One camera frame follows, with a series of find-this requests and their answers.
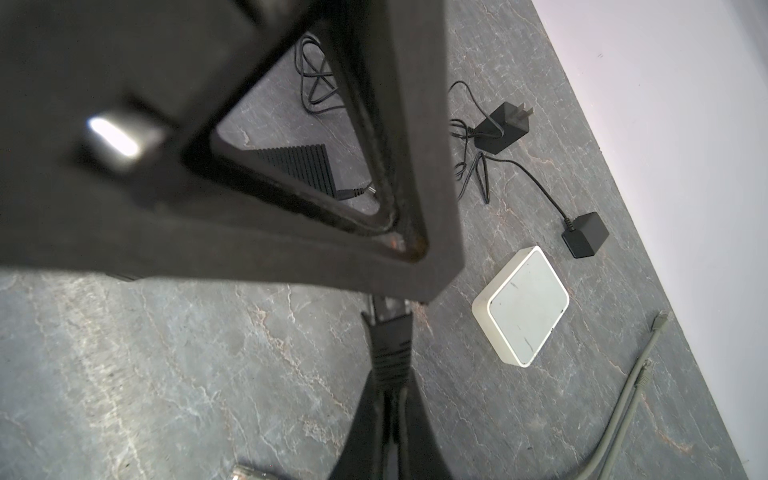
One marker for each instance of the black network switch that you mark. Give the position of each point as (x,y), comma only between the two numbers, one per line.
(307,163)

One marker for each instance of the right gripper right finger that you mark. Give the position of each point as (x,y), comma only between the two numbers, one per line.
(419,455)

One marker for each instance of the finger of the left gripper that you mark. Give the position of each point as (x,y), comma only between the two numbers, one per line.
(111,160)

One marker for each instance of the white router box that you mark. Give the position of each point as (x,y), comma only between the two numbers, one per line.
(521,306)

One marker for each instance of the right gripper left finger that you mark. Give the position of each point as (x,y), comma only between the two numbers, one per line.
(363,455)

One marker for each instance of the black power adapter with prongs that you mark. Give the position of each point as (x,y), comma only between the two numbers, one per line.
(504,126)

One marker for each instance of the black cube power adapter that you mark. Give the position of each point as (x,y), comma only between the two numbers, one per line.
(585,235)

